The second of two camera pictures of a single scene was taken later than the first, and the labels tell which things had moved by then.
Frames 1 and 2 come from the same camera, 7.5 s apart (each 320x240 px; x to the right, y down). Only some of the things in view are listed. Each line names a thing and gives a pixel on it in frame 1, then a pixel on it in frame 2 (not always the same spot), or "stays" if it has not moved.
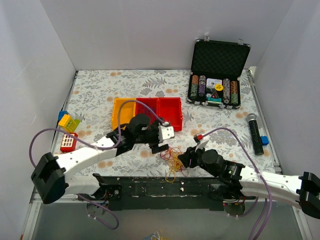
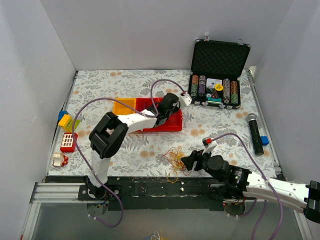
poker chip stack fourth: (234, 92) stays
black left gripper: (155, 140) to (162, 120)
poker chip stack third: (226, 84) stays
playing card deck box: (210, 82) stays
